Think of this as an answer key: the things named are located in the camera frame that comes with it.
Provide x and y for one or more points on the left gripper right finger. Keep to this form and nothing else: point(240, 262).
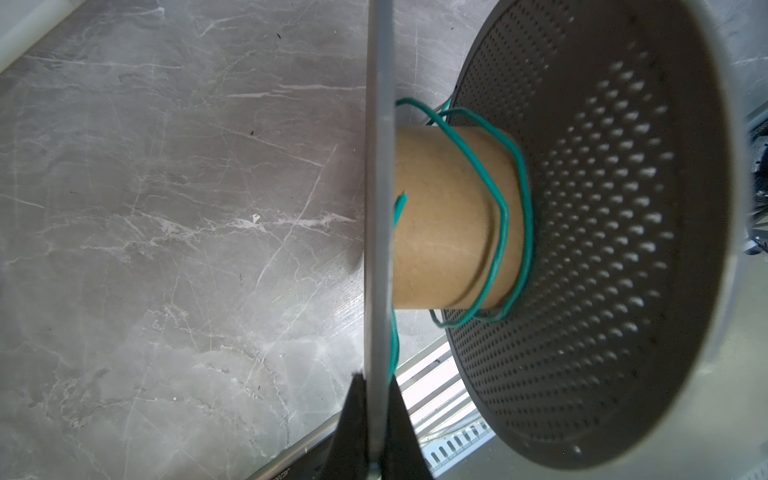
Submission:
point(402, 455)

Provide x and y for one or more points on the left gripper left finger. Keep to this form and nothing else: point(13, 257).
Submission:
point(347, 458)

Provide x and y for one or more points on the grey perforated cable spool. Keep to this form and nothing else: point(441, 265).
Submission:
point(635, 152)

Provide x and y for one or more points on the white plastic bin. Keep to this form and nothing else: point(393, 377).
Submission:
point(25, 22)

